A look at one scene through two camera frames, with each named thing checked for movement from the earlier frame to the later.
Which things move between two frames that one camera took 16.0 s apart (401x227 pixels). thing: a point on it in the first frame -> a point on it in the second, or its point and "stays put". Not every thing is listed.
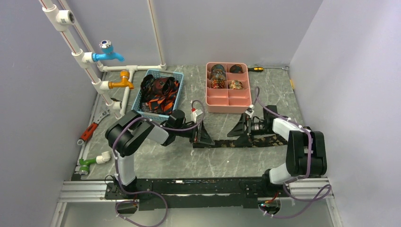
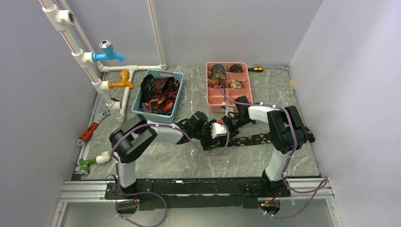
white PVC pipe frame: [58, 20] stays put
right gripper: [239, 129] -> [226, 120]
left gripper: [201, 136] -> [206, 144]
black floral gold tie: [247, 141] stays put
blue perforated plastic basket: [159, 94] stays put
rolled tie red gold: [218, 83] stays put
